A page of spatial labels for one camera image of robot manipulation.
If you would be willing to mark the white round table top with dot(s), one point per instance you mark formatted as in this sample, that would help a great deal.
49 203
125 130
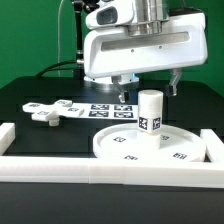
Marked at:
126 141

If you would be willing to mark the white U-shaped boundary frame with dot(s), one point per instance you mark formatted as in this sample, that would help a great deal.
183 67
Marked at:
90 170

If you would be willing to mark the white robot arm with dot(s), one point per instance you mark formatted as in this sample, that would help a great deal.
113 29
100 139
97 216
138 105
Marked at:
142 17

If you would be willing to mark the white sheet with markers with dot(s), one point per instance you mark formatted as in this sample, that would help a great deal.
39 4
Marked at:
108 111

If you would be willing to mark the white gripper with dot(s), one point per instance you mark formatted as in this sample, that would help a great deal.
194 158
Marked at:
111 51

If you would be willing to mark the white cross-shaped table base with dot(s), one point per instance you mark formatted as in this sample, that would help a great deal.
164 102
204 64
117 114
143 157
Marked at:
52 113

